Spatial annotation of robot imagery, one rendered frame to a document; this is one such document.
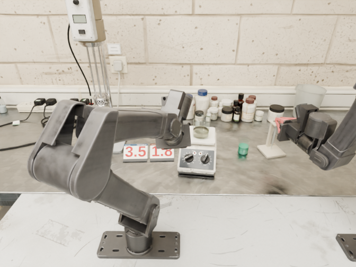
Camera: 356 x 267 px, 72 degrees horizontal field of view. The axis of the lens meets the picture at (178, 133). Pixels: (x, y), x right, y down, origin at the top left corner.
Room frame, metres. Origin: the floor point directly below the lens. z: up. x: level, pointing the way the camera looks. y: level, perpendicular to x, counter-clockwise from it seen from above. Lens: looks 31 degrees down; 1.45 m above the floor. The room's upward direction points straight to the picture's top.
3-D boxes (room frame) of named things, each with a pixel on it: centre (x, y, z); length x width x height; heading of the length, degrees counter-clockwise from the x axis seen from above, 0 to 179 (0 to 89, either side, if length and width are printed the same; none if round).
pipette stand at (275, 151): (0.80, -0.37, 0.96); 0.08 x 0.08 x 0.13; 13
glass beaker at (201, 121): (0.77, -0.09, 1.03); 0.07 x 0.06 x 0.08; 66
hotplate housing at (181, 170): (0.76, -0.08, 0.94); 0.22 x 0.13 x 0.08; 173
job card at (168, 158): (0.76, 0.06, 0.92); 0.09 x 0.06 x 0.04; 92
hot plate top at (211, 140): (0.79, -0.08, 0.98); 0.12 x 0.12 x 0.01; 83
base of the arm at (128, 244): (0.39, 0.09, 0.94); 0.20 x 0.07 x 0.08; 89
